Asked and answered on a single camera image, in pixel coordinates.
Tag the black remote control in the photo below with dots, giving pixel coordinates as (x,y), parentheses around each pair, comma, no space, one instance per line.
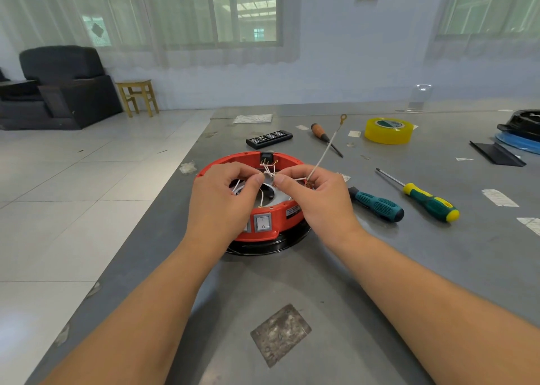
(268,139)

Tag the person's left hand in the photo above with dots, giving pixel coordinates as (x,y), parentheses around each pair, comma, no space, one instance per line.
(221,216)

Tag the black armchair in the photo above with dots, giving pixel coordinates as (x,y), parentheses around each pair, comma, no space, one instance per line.
(59,85)

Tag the person's left forearm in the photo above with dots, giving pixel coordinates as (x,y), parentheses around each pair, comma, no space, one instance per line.
(135,330)

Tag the wide white tape strips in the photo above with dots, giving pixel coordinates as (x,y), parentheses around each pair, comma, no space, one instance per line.
(530,225)

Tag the white paper sheet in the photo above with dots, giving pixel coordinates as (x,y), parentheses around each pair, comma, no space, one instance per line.
(253,118)

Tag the small wooden stool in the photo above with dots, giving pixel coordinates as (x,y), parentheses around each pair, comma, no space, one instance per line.
(137,85)

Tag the sheer white curtain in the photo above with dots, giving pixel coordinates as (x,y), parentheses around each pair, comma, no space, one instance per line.
(485,47)
(42,9)

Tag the narrow white tape strip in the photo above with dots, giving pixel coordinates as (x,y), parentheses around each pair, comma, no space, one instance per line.
(499,198)

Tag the black flat plate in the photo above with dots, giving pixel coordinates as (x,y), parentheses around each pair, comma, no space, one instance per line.
(498,154)

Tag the person's right forearm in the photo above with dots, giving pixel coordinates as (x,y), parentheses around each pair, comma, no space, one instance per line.
(439,321)

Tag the black round appliance part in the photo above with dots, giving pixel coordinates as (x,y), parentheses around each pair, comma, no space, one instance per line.
(523,121)

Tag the yellow tape roll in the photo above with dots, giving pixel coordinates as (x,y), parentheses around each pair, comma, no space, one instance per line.
(375,136)

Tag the red round appliance base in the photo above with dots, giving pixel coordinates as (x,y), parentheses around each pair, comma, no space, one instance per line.
(278,220)

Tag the person's right hand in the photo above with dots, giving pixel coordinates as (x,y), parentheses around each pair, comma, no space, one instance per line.
(325,212)

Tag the large barred window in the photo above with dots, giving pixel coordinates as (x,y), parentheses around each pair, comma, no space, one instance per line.
(194,9)
(489,5)

